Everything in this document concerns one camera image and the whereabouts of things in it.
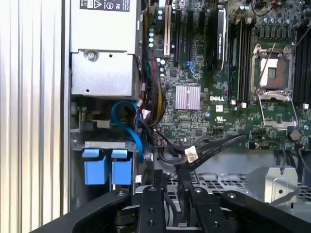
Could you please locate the hard disk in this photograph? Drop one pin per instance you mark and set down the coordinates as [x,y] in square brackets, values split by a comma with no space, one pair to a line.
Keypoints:
[96,170]
[121,170]

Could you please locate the open dark grey PC case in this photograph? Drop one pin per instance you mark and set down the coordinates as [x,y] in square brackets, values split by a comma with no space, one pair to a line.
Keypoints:
[65,97]

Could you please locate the black graphics card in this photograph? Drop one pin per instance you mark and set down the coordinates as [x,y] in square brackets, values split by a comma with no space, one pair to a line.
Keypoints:
[216,36]

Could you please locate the silver metal bracket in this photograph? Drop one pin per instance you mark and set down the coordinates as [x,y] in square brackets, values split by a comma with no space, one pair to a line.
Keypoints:
[272,184]

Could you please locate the green motherboard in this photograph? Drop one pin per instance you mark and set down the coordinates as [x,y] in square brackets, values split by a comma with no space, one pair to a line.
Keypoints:
[194,126]

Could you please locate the CPU socket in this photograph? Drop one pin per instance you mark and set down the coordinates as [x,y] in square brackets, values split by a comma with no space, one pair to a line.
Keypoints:
[279,75]

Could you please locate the metal disk bay cage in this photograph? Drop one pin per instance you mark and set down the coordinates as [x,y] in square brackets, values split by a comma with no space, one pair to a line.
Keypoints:
[230,180]

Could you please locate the black expansion slot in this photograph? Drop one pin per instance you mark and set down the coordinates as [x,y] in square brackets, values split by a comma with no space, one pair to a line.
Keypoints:
[190,34]
[177,36]

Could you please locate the metal socket cover frame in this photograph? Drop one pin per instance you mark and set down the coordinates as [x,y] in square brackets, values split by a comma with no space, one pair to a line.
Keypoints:
[274,95]

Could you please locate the thin metal locking lever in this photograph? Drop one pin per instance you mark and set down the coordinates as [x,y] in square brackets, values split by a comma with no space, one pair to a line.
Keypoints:
[301,36]
[267,62]

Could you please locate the round coin battery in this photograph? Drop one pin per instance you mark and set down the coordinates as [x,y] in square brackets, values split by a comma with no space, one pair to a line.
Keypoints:
[295,135]

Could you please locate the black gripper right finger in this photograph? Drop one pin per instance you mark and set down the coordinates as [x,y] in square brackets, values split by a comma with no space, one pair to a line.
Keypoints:
[206,213]

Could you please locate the silver power supply unit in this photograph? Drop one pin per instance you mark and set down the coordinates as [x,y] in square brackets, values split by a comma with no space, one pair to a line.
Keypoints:
[102,72]

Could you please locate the silver finned chipset heatsink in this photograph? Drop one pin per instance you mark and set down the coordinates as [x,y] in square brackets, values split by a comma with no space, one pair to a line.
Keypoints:
[188,97]

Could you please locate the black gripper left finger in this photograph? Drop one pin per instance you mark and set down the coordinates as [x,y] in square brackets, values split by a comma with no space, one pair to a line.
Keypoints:
[153,208]

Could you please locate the black RAM slot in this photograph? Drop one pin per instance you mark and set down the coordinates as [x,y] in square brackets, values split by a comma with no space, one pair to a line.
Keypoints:
[245,60]
[298,72]
[250,60]
[240,60]
[232,60]

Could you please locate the white expansion slot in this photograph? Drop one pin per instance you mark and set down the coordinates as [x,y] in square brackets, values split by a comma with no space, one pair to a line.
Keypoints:
[167,31]

